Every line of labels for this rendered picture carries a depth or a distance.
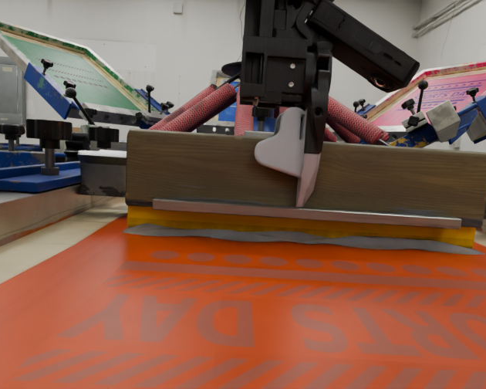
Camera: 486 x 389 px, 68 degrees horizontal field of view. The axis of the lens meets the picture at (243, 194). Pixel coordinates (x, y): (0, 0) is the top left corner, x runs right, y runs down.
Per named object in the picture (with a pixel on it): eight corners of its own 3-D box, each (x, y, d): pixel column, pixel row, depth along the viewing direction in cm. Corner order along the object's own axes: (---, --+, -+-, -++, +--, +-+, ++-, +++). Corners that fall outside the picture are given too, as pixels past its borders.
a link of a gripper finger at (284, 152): (250, 204, 35) (256, 109, 36) (311, 208, 35) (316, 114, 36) (251, 204, 32) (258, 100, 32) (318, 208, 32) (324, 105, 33)
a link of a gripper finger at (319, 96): (295, 157, 36) (301, 70, 36) (313, 159, 36) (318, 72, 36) (305, 150, 31) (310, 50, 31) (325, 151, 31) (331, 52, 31)
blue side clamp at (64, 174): (38, 246, 34) (38, 172, 33) (-16, 243, 34) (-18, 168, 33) (132, 200, 64) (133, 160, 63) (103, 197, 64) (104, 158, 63)
